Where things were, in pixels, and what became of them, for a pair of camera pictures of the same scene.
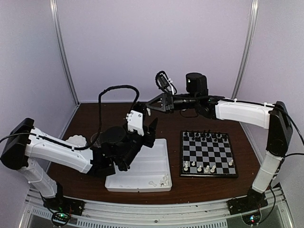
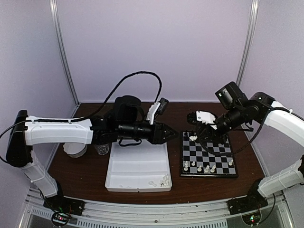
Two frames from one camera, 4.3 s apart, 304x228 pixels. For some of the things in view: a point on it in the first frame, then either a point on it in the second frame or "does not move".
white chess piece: x=206 y=169 does not move
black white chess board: x=206 y=153 does not move
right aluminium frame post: x=246 y=51 does not move
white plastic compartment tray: x=149 y=172 does not move
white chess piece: x=213 y=169 does not move
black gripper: x=164 y=83 → x=206 y=118
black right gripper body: x=190 y=103 → x=235 y=118
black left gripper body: x=128 y=158 → x=129 y=130
